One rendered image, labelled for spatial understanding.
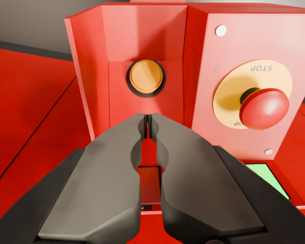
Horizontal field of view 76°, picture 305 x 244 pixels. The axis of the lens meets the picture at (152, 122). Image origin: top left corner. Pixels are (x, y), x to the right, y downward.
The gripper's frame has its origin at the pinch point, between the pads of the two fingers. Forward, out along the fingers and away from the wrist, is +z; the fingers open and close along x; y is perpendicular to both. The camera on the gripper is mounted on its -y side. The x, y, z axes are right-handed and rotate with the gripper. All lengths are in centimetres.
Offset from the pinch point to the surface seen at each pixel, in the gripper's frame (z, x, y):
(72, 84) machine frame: 54, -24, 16
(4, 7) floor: 84, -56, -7
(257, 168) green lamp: 5.3, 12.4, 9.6
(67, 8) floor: 84, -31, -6
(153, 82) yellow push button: 11.0, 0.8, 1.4
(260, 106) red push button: 3.0, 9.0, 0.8
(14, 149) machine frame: 21.8, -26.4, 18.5
